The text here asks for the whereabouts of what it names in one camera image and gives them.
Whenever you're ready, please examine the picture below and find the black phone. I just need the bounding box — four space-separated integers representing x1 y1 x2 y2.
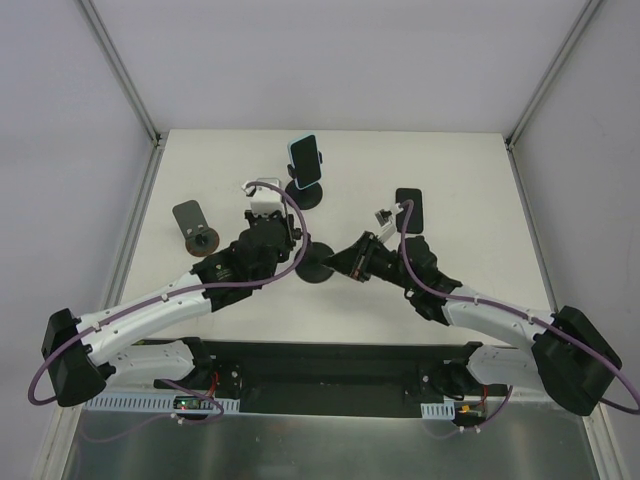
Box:
281 197 296 252
395 187 424 235

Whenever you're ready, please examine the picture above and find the black round-base phone stand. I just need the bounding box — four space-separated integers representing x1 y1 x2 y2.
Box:
285 151 323 210
295 241 334 284

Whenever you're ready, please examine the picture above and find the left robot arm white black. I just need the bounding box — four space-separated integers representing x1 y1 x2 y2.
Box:
35 209 309 407

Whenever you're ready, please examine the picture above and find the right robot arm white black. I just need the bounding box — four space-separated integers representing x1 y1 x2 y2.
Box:
322 232 622 416

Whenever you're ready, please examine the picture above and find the small metal folding phone stand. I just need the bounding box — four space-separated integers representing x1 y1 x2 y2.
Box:
172 200 220 258

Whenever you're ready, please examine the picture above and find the phone in light blue case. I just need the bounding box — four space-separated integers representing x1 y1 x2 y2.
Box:
288 134 321 190

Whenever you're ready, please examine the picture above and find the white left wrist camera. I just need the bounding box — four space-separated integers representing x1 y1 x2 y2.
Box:
242 182 285 217

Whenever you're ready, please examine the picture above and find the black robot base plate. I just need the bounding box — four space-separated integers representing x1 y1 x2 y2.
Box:
179 338 507 418

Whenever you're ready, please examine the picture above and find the white slotted cable duct left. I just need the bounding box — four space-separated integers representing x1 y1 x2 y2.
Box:
83 392 240 415

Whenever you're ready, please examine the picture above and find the white slotted cable duct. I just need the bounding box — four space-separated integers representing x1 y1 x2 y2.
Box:
83 392 240 415
420 399 486 421

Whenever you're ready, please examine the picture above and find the white slotted cable duct right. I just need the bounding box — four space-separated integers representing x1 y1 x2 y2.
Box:
420 399 486 421

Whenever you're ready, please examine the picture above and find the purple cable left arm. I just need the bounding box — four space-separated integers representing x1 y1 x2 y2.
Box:
27 182 309 426

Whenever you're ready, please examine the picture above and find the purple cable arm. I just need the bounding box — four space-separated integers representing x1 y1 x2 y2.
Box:
27 182 309 426
397 199 640 426

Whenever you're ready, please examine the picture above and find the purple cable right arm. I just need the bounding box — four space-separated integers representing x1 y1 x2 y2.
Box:
397 199 640 426

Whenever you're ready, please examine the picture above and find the aluminium frame rail left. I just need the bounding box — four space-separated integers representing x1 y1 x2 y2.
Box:
74 0 162 146

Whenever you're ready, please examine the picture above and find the aluminium frame rail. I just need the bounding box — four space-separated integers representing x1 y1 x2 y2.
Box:
74 0 162 146
503 0 609 150

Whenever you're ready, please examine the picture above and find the aluminium frame rail right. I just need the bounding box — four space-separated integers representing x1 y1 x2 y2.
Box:
503 0 609 150

